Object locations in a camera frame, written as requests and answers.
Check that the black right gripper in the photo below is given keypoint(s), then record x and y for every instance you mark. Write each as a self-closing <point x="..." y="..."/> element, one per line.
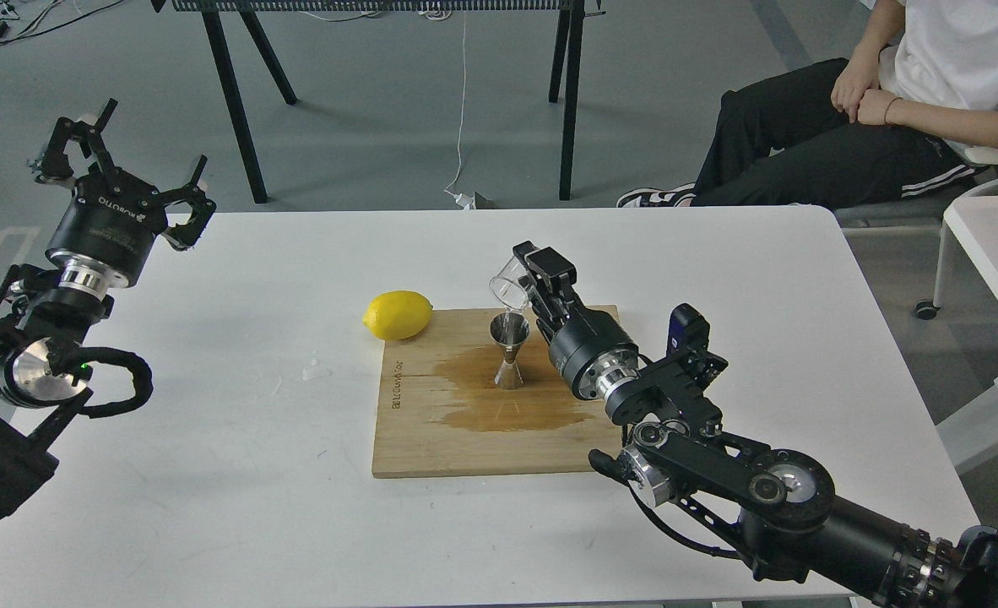
<point x="593" y="354"/>

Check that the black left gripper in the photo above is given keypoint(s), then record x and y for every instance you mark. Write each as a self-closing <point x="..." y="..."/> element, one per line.
<point x="106" y="228"/>

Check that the clear glass measuring cup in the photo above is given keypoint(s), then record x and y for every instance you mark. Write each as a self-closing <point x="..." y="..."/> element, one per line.
<point x="514" y="286"/>

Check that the steel double jigger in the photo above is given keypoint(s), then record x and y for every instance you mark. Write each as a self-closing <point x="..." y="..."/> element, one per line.
<point x="509" y="330"/>

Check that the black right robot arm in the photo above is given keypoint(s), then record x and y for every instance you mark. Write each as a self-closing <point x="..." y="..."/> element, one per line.
<point x="776" y="510"/>

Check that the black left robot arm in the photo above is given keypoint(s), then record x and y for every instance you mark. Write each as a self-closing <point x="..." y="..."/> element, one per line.
<point x="47" y="375"/>

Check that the wooden cutting board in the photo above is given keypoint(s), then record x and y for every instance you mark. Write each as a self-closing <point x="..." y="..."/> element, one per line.
<point x="440" y="412"/>

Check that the yellow lemon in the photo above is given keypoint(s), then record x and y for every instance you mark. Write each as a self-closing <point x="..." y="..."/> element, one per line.
<point x="397" y="315"/>

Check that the seated person white shirt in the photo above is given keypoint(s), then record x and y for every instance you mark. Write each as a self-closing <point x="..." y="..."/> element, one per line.
<point x="888" y="123"/>

